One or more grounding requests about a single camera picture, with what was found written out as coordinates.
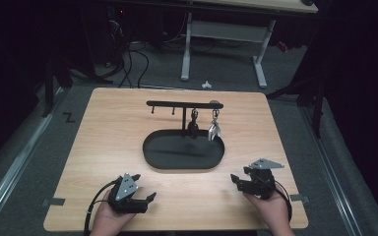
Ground black key rack with tray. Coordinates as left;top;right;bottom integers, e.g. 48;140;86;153
142;99;226;171

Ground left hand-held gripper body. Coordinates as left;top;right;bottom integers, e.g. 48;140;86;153
106;172;150;214

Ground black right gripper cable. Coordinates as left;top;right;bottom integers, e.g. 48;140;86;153
273;179;293;222

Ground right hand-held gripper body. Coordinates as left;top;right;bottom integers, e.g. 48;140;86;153
239;157;285;201

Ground grey tape strip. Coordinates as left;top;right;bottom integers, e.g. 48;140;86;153
41;197;66;207
289;194;310;204

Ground silver keys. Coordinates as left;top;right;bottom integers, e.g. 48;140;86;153
207;108;222;143

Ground metal floor rail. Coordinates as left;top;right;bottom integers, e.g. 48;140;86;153
299;104;364;236
0;88;64;230

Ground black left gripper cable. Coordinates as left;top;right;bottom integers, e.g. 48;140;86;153
83;178;120;236

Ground person's right hand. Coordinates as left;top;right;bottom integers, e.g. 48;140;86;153
242;183;296;236

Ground white-framed desk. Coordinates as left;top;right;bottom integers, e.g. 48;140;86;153
179;0;319;89

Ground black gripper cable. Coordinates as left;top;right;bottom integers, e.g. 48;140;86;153
83;178;120;236
273;179;293;222

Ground black floor cables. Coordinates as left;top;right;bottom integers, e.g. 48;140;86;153
104;9;151;89

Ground black car key fob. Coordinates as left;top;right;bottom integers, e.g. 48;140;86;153
186;108;201;140

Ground person's left hand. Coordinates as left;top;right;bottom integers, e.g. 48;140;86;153
89;199;138;236

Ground black stand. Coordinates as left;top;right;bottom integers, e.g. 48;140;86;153
41;53;74;119
265;62;327;139

